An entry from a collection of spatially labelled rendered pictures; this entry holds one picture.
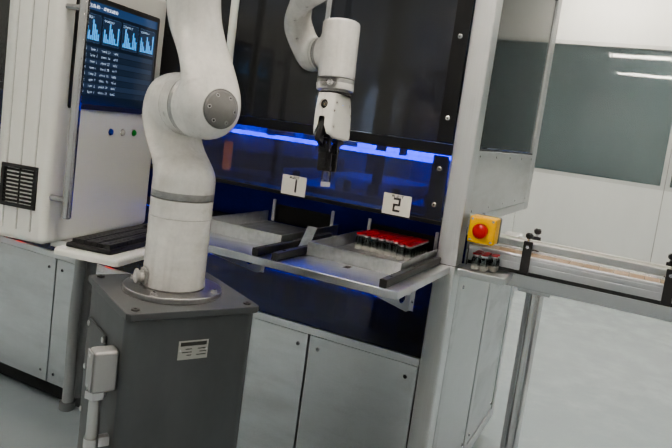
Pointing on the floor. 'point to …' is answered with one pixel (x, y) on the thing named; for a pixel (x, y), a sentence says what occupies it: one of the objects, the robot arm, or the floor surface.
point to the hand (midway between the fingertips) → (327, 162)
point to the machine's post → (459, 190)
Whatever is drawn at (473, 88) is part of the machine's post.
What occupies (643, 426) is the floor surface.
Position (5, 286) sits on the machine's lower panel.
